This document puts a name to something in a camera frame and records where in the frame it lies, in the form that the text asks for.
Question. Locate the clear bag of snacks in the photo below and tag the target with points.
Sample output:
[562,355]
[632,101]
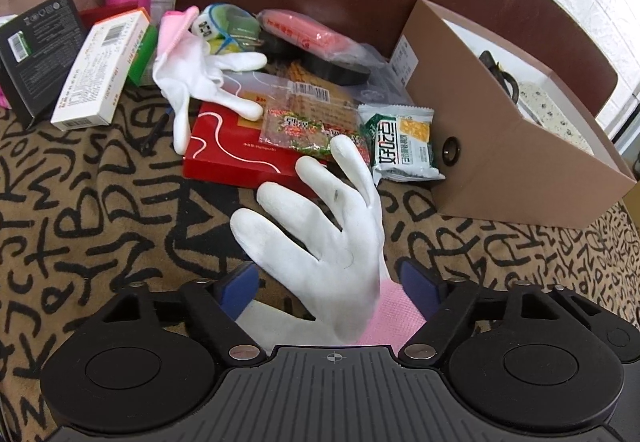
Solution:
[305,117]

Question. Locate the black tape roll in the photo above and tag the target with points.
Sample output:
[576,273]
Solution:
[335,71]

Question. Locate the black box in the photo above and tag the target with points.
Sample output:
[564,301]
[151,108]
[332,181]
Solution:
[37,52]

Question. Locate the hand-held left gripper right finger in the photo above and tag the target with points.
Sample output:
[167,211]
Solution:
[420,289]

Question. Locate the small red box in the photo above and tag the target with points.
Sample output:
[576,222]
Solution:
[102,15]

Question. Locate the green box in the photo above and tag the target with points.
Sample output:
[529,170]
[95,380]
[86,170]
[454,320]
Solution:
[142,57]

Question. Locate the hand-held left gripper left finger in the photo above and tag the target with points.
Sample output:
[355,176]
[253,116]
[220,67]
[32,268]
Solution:
[239,289]

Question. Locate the green and blue round toy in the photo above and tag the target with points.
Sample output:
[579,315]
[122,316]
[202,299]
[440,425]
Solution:
[232,22]

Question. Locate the pink item in clear bag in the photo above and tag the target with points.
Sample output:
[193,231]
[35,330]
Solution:
[310,35]

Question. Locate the black pen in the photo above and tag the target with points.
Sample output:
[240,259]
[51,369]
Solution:
[154,132]

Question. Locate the white glove with pink cuff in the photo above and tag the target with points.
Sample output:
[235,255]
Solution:
[192,72]
[320,252]

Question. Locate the white and orange medicine box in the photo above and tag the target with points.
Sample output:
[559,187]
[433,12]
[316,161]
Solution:
[95,72]

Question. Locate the brown cardboard box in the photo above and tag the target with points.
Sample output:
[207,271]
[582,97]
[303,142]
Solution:
[490,157]

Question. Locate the letter print cloth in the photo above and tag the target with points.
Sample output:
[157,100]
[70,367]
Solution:
[75,222]

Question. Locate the green and white snack packet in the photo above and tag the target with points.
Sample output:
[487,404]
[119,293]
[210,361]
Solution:
[402,142]

